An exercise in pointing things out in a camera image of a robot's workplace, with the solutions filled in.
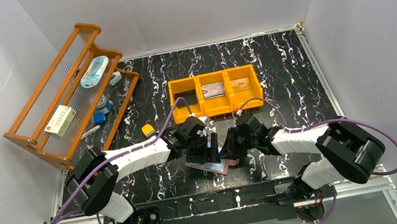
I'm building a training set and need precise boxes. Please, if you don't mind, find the orange wooden shelf rack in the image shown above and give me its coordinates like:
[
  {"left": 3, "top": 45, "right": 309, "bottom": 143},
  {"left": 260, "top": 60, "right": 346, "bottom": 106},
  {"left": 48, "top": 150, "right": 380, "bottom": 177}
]
[{"left": 4, "top": 23, "right": 141, "bottom": 170}]

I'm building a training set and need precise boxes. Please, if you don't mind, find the blue white tape roll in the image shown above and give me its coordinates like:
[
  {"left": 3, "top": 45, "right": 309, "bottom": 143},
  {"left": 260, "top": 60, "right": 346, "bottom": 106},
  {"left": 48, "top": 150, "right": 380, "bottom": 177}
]
[{"left": 96, "top": 94, "right": 112, "bottom": 114}]

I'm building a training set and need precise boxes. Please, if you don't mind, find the black metal base rail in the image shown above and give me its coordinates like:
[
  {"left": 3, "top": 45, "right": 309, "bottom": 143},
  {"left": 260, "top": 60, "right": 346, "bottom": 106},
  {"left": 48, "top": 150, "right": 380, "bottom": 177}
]
[{"left": 37, "top": 159, "right": 397, "bottom": 224}]

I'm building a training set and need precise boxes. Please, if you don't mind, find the card stack middle bin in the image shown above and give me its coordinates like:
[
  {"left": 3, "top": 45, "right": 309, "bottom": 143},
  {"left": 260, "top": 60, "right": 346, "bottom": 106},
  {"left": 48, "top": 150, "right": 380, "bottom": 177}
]
[{"left": 201, "top": 82, "right": 225, "bottom": 99}]

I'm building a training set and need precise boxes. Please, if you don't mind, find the pink leather card holder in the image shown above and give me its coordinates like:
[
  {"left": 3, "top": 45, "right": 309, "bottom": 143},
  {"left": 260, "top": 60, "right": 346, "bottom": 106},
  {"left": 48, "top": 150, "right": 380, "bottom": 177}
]
[{"left": 186, "top": 159, "right": 240, "bottom": 175}]

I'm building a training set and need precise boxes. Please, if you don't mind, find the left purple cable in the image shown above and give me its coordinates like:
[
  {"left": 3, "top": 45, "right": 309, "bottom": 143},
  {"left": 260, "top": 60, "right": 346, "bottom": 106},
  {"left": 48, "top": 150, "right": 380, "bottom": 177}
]
[{"left": 31, "top": 95, "right": 212, "bottom": 224}]

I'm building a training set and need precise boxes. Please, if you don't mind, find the yellow three-compartment bin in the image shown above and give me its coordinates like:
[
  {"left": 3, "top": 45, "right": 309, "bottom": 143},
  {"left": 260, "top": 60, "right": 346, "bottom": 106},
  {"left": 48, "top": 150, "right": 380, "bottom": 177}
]
[{"left": 168, "top": 64, "right": 264, "bottom": 124}]

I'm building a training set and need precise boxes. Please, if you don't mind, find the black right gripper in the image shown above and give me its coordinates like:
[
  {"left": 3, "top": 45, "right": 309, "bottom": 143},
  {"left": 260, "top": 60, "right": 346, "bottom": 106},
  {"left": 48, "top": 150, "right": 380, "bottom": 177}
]
[{"left": 214, "top": 124, "right": 259, "bottom": 162}]

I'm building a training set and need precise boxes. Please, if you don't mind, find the blue white toothbrush package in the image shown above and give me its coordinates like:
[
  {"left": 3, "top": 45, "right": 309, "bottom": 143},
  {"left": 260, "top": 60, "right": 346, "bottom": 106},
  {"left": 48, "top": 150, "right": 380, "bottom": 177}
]
[{"left": 80, "top": 55, "right": 109, "bottom": 89}]

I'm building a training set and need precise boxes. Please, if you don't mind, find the blue round cap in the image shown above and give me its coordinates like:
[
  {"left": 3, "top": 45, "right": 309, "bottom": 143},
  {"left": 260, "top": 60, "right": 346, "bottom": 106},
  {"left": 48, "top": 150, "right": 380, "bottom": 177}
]
[{"left": 92, "top": 112, "right": 106, "bottom": 126}]

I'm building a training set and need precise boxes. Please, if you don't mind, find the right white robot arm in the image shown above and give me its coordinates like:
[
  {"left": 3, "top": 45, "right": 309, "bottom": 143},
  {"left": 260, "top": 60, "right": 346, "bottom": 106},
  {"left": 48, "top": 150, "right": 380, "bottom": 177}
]
[{"left": 219, "top": 112, "right": 386, "bottom": 202}]

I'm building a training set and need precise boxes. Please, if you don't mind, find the card in right bin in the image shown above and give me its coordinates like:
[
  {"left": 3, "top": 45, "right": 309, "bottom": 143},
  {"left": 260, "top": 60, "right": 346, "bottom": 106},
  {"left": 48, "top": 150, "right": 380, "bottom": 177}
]
[{"left": 231, "top": 77, "right": 252, "bottom": 92}]

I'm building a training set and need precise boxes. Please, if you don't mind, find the white green medicine box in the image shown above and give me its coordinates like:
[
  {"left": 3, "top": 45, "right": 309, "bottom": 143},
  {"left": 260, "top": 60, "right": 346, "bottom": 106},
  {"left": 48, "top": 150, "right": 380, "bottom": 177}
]
[{"left": 44, "top": 105, "right": 76, "bottom": 138}]

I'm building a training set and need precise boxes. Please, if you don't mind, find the small yellow grey box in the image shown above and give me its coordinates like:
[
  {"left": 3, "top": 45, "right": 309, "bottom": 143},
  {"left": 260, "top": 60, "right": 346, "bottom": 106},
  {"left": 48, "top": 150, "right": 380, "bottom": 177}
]
[{"left": 141, "top": 124, "right": 157, "bottom": 138}]

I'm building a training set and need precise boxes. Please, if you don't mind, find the white orange marker pen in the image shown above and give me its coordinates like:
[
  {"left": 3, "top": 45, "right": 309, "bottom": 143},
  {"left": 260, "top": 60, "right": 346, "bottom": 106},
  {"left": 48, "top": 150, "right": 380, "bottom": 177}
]
[{"left": 81, "top": 125, "right": 101, "bottom": 139}]

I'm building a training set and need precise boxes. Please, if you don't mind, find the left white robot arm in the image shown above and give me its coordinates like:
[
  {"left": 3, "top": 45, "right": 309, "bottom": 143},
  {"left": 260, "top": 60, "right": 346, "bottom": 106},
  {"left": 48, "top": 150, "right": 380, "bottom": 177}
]
[{"left": 65, "top": 116, "right": 223, "bottom": 224}]

